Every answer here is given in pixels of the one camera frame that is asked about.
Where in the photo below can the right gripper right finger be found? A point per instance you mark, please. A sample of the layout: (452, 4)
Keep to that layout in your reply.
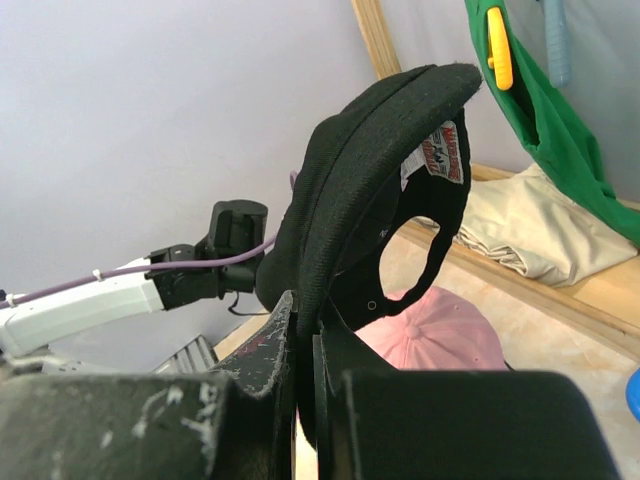
(376, 422)

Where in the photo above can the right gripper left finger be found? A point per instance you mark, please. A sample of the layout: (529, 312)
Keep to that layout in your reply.
(236, 421)

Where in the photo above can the pink cap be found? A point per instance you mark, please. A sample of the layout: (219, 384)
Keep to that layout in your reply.
(441, 331)

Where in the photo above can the blue plastic bin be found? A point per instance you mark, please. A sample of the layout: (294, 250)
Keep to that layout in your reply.
(632, 394)

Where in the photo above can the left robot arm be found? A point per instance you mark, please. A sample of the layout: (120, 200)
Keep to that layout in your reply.
(224, 261)

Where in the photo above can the beige cloth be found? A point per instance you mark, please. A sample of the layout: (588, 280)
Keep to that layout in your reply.
(526, 224)

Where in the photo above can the wooden clothes rack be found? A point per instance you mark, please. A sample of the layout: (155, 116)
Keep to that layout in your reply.
(600, 306)

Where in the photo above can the green tank top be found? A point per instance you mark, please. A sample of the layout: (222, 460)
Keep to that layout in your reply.
(548, 128)

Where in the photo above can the yellow hanger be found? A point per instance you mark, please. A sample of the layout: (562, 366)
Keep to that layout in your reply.
(499, 57)

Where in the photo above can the grey-blue hanger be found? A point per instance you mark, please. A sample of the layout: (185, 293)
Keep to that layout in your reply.
(557, 42)

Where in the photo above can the aluminium frame rail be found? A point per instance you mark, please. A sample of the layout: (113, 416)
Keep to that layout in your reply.
(197, 356)

